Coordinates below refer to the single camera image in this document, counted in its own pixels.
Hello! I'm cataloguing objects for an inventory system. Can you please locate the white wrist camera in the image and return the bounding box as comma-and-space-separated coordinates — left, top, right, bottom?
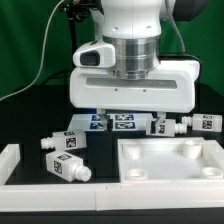
73, 40, 116, 68

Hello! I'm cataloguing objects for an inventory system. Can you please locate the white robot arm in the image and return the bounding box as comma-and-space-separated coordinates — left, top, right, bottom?
70, 0, 209, 130

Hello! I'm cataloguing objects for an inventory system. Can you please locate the white marker sheet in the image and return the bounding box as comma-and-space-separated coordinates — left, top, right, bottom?
68, 113, 152, 132

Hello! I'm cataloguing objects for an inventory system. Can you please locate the black camera stand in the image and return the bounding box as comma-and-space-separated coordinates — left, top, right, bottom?
59, 0, 101, 58

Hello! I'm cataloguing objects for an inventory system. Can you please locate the grey cable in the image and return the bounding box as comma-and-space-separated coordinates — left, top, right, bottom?
0, 0, 66, 103

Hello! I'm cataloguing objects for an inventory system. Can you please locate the white U-shaped fence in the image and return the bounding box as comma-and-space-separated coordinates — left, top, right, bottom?
0, 144, 224, 212

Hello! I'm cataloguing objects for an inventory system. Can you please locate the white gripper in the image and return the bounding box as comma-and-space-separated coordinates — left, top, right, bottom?
70, 60, 200, 134

